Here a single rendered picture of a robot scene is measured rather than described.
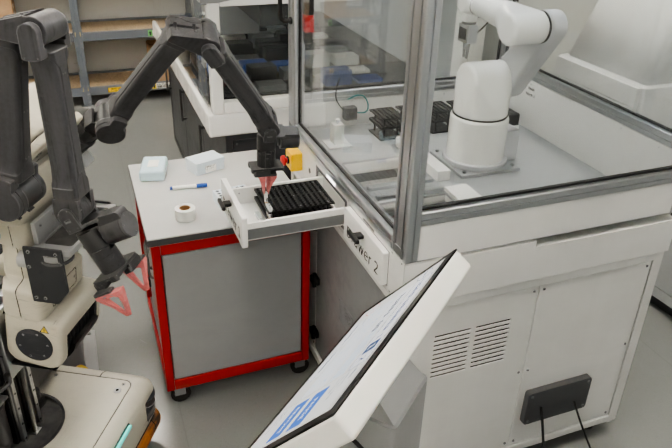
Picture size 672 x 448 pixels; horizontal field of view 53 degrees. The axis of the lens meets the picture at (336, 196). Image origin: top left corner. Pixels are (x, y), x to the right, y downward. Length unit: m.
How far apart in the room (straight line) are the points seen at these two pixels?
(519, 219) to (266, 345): 1.19
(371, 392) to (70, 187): 0.76
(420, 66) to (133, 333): 2.00
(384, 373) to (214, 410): 1.69
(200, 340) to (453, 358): 0.96
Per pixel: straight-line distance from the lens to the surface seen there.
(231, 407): 2.71
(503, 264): 1.96
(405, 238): 1.74
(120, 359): 3.00
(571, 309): 2.26
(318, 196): 2.19
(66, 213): 1.48
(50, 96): 1.40
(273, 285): 2.50
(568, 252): 2.09
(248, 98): 1.85
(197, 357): 2.61
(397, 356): 1.11
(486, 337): 2.12
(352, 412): 1.01
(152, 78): 1.77
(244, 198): 2.28
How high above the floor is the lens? 1.90
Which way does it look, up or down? 27 degrees down
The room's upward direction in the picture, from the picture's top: 2 degrees clockwise
